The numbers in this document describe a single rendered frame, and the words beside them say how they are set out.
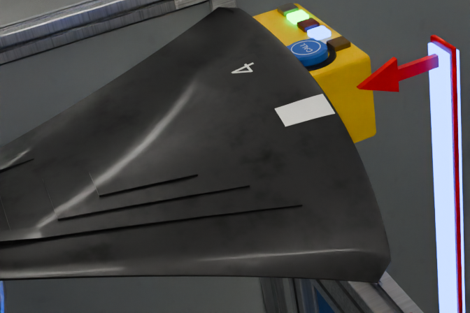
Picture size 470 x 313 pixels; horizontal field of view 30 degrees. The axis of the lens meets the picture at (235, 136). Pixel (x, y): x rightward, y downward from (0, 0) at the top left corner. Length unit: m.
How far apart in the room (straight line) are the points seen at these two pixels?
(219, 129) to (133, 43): 0.77
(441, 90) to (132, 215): 0.23
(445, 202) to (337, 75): 0.22
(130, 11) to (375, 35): 0.41
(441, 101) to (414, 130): 0.98
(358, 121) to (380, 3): 0.59
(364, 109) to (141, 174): 0.39
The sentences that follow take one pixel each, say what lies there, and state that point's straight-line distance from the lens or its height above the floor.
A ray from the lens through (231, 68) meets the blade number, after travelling 0.55.
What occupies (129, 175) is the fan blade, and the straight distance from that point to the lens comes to 0.49.
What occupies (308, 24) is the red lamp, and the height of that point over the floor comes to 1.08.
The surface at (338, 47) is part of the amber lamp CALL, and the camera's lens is 0.83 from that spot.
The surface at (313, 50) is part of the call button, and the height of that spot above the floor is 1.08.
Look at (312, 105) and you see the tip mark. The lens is 0.53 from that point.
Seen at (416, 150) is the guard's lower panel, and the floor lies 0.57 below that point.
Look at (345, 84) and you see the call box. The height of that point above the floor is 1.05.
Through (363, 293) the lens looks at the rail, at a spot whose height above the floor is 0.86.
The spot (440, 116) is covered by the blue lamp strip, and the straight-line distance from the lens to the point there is 0.60.
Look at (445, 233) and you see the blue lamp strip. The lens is 0.66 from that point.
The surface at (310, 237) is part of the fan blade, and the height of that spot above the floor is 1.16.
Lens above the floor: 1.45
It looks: 32 degrees down
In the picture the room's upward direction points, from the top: 10 degrees counter-clockwise
